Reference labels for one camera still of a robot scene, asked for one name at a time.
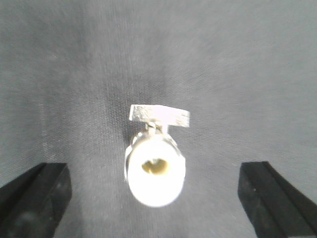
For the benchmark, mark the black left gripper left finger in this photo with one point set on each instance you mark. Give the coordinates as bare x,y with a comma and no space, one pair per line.
32,205

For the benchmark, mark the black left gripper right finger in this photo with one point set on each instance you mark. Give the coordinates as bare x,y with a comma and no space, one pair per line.
274,207

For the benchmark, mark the metal valve with white caps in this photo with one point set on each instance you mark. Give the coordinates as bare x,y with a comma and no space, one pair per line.
154,167

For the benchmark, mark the black conveyor belt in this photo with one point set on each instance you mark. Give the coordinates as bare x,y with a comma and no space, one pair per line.
246,70

